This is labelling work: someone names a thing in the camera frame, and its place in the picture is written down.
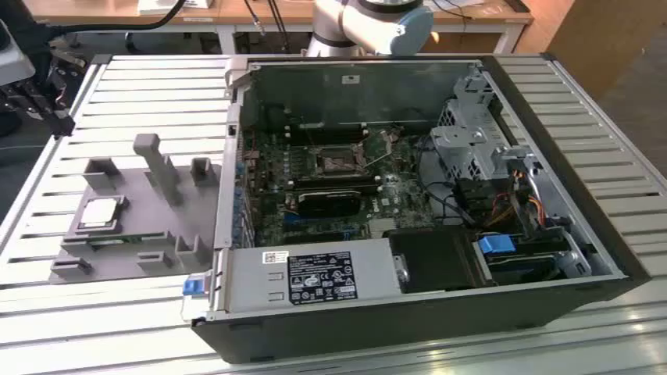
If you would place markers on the CPU with silver top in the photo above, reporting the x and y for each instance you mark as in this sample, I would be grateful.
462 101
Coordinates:
99 213

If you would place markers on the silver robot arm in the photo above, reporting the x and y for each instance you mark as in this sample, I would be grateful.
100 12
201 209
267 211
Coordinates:
354 23

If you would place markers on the CPU socket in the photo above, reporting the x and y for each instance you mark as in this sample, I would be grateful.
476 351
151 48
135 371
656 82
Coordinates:
336 164

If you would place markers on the black RAM slot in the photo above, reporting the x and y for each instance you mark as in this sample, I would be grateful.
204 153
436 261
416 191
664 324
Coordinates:
334 180
334 188
334 184
334 191

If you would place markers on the white box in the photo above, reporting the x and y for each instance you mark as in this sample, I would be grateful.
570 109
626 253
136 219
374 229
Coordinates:
172 7

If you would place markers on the grey plastic parts rack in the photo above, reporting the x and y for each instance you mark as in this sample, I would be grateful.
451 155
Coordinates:
151 218

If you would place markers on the green RAM stick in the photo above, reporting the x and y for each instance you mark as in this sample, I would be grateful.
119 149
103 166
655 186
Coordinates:
129 238

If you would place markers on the blue plastic case latch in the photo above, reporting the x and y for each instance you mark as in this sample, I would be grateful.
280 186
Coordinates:
195 286

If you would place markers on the silver power supply box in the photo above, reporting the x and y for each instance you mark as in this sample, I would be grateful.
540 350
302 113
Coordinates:
250 281

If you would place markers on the small graphics card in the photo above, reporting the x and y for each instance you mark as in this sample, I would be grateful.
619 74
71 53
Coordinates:
331 205

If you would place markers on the green motherboard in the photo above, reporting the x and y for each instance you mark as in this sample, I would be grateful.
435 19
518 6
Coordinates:
398 187

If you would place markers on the silver chipset heatsink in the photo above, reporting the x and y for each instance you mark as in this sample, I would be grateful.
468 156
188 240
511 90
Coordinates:
382 226

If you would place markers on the silver metal drive cage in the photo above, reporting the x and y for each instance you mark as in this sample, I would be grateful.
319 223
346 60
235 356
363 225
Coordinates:
468 152

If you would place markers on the wooden desk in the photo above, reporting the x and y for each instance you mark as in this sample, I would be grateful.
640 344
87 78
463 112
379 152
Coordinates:
468 19

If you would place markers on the black plastic shroud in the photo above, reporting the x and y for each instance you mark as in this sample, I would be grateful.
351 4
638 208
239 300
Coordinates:
438 259

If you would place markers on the black open PC case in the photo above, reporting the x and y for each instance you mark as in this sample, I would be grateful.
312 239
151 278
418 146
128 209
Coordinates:
364 336

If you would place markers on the hard disk in blue carrier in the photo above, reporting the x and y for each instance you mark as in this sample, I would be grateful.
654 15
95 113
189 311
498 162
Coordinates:
495 244

